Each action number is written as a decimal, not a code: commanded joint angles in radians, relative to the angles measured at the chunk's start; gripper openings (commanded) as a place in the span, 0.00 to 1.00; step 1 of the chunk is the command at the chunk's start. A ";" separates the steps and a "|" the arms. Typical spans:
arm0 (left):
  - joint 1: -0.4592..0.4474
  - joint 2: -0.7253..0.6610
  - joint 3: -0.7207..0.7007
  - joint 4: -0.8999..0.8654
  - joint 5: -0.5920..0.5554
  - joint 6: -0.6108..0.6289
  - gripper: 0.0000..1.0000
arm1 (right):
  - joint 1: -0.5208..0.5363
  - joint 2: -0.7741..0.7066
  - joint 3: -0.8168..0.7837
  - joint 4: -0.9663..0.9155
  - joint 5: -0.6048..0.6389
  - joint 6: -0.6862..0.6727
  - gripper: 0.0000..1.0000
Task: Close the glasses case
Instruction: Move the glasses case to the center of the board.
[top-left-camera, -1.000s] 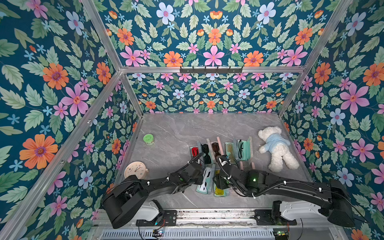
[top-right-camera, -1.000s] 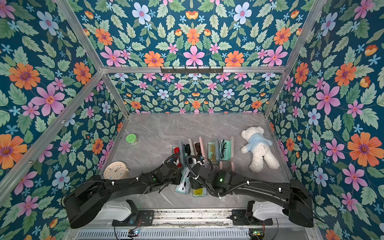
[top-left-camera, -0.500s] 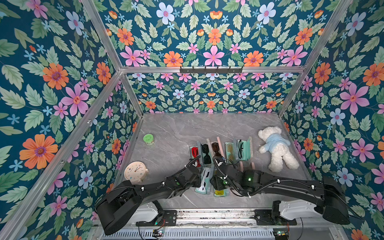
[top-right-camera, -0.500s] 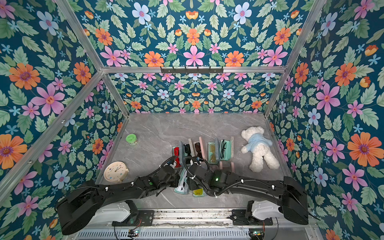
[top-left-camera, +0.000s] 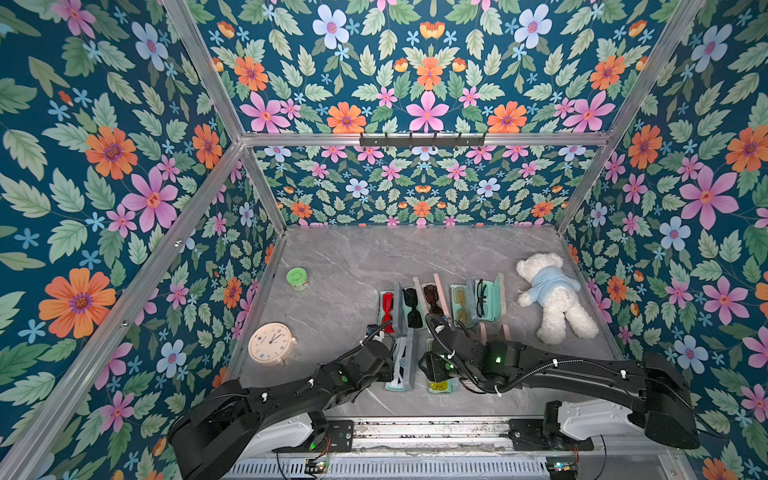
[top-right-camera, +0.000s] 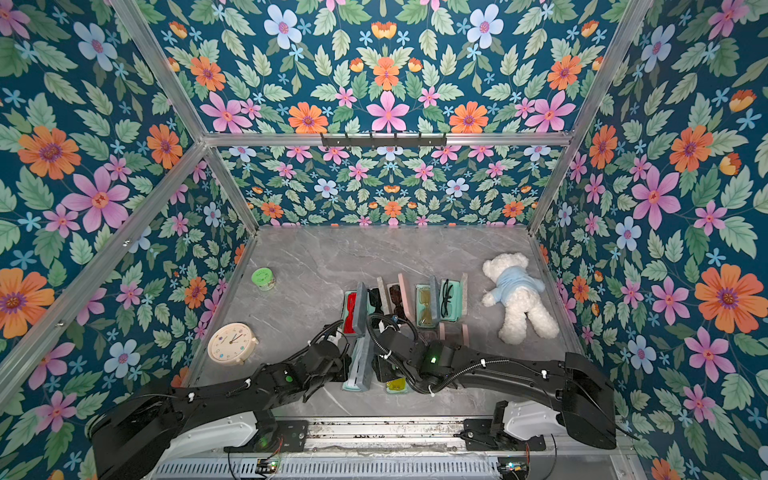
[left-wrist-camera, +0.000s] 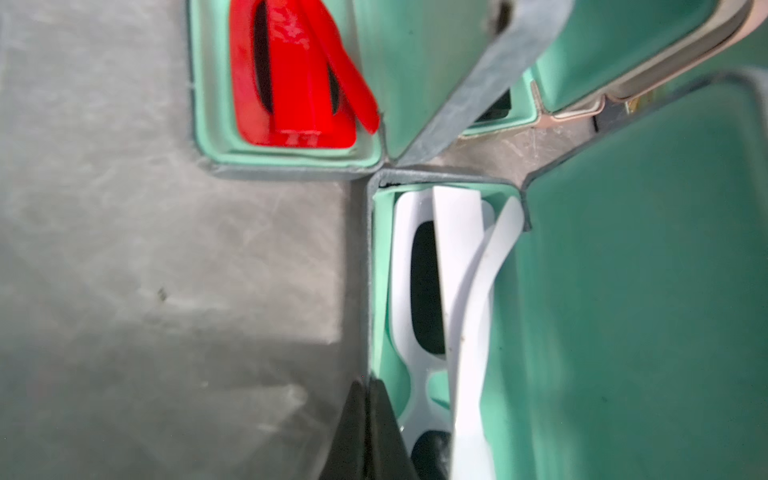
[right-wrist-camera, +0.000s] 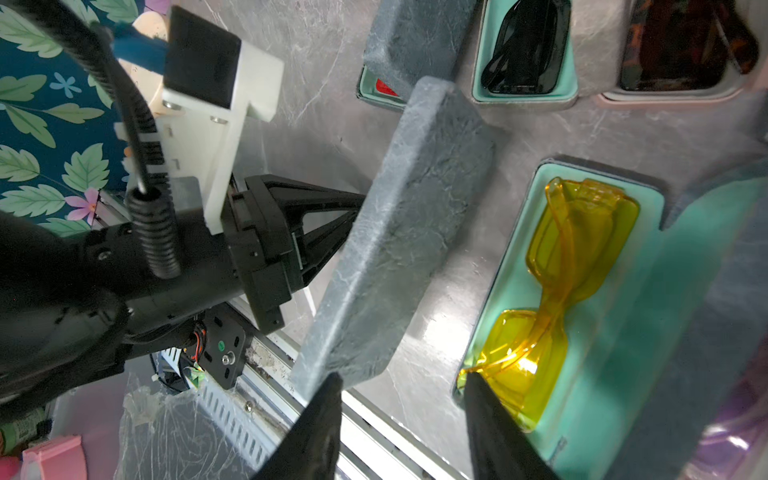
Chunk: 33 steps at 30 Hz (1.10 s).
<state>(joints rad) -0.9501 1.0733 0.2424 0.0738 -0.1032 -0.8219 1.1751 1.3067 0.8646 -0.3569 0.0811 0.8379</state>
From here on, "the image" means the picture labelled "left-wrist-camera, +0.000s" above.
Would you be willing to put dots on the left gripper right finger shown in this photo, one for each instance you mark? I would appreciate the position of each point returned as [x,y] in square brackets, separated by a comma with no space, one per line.
[387,456]

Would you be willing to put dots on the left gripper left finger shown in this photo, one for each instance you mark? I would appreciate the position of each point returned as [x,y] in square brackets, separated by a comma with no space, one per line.
[346,457]

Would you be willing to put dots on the grey case with white glasses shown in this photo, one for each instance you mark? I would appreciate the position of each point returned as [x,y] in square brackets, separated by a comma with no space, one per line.
[629,323]

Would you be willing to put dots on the grey case with red glasses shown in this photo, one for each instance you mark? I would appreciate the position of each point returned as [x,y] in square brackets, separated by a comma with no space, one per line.
[434,67]

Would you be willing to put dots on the grey case with black glasses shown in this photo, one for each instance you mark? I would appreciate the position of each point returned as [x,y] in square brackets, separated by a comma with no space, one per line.
[617,51]

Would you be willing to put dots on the white sunglasses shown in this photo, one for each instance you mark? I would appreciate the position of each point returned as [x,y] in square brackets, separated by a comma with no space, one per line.
[472,245]

